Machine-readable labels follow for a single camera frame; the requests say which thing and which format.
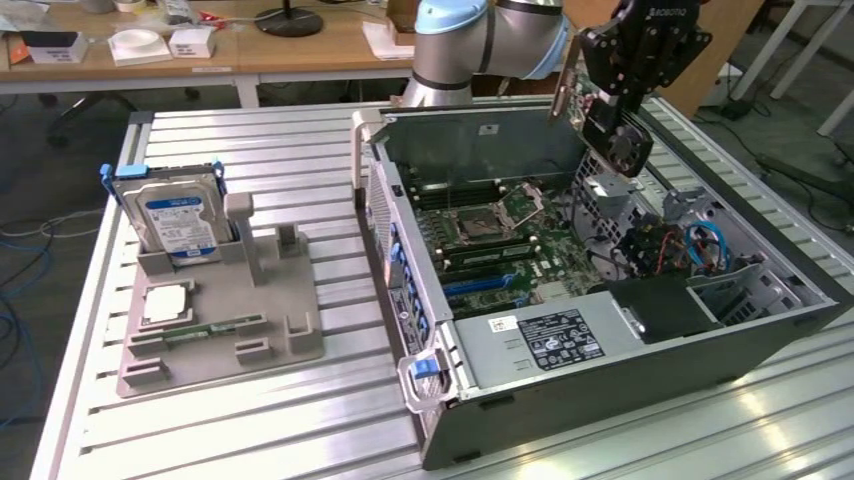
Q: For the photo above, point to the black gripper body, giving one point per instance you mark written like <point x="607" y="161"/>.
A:
<point x="656" y="30"/>

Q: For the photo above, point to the black graphics card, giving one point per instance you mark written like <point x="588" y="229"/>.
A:
<point x="627" y="145"/>

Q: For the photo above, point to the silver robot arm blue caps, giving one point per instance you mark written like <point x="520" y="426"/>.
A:
<point x="454" y="45"/>

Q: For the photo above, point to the wooden cabinet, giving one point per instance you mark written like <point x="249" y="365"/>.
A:
<point x="730" y="50"/>

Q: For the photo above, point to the tall metal disk bay cage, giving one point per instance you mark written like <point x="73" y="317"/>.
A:
<point x="600" y="205"/>

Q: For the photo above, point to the metal socket cover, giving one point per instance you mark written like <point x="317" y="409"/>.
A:
<point x="522" y="205"/>

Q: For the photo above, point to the white paper stack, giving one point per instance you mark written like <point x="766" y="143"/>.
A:
<point x="387" y="42"/>

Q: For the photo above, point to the CPU socket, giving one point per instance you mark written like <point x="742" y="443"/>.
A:
<point x="476" y="222"/>

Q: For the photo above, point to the green motherboard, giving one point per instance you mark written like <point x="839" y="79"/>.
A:
<point x="560" y="250"/>

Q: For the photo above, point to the black installed RAM stick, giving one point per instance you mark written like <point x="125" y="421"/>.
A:
<point x="487" y="253"/>

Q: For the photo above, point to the wooden desk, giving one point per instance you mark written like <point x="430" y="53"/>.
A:
<point x="300" y="55"/>

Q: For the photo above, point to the low metal disk bay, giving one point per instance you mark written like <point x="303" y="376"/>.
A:
<point x="734" y="295"/>

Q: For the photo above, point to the black lamp base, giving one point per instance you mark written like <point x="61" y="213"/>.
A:
<point x="289" y="22"/>

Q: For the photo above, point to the black plastic cover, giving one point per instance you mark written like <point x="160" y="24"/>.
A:
<point x="660" y="310"/>

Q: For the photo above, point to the grey power supply unit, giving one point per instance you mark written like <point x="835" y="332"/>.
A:
<point x="494" y="355"/>

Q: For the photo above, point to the small white labelled box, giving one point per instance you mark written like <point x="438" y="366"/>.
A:
<point x="192" y="44"/>

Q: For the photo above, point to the black open PC case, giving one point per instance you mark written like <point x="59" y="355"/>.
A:
<point x="600" y="400"/>

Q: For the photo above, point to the blue case latch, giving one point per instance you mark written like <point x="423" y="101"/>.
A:
<point x="422" y="371"/>

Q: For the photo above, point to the white round holder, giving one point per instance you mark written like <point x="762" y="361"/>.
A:
<point x="139" y="44"/>

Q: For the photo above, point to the silver hard disk blue label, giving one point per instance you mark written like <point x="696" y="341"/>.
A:
<point x="173" y="220"/>

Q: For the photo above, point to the blue disk caddy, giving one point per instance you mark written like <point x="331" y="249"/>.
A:
<point x="129" y="171"/>

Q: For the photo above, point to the green RAM stick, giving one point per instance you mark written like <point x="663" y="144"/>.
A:
<point x="200" y="331"/>

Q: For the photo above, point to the silver CPU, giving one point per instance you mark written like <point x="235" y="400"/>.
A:
<point x="165" y="304"/>

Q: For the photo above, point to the white box black top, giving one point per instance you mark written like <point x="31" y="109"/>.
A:
<point x="56" y="47"/>

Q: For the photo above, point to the grey parts rack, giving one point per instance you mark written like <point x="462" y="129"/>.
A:
<point x="220" y="360"/>

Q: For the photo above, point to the white table frame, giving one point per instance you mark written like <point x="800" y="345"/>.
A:
<point x="763" y="50"/>

